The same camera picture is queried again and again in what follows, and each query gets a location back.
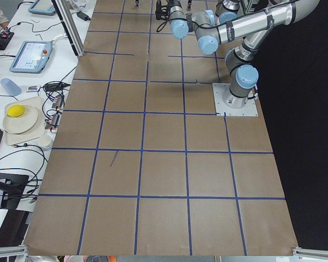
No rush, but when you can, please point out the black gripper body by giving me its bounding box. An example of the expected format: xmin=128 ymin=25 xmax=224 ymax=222
xmin=155 ymin=0 xmax=170 ymax=20

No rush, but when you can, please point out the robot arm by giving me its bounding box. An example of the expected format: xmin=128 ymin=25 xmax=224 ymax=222
xmin=155 ymin=0 xmax=319 ymax=109
xmin=215 ymin=0 xmax=259 ymax=25

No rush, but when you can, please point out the black power adapter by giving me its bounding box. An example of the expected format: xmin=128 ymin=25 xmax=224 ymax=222
xmin=77 ymin=11 xmax=91 ymax=21

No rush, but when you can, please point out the blue teach pendant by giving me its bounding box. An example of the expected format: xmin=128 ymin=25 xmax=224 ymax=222
xmin=28 ymin=0 xmax=55 ymax=16
xmin=9 ymin=41 xmax=52 ymax=74

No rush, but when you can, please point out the blue plastic cup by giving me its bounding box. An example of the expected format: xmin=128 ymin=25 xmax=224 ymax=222
xmin=1 ymin=78 xmax=21 ymax=96

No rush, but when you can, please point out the beige tray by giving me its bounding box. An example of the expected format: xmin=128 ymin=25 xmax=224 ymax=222
xmin=3 ymin=97 xmax=45 ymax=146

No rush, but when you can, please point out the beige plate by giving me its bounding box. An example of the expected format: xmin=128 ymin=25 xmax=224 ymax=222
xmin=3 ymin=105 xmax=38 ymax=134

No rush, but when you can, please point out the white paper cup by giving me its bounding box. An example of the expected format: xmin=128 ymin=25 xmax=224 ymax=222
xmin=38 ymin=135 xmax=54 ymax=150

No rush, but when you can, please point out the yellow lemon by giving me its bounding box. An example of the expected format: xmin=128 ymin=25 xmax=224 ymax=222
xmin=7 ymin=105 xmax=25 ymax=117

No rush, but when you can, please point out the aluminium frame post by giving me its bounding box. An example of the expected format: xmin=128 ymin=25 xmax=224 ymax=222
xmin=51 ymin=0 xmax=85 ymax=57

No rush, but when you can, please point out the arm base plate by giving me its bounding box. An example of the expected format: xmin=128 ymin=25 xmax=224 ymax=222
xmin=212 ymin=83 xmax=259 ymax=117

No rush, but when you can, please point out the black camera stand base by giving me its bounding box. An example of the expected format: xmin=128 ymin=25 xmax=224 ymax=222
xmin=0 ymin=172 xmax=29 ymax=210

